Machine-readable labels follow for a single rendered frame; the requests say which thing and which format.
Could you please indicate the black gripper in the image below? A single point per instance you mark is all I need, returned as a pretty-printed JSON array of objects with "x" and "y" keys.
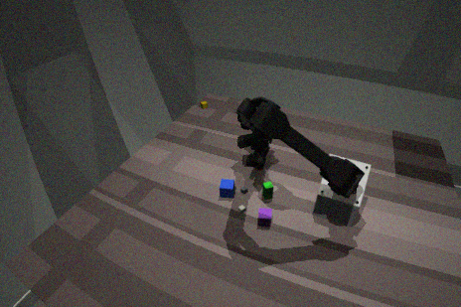
[{"x": 261, "y": 148}]

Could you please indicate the blue block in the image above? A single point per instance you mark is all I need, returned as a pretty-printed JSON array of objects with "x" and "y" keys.
[{"x": 226, "y": 188}]

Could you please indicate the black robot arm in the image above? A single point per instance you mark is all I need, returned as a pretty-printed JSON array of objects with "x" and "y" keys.
[{"x": 264, "y": 118}]

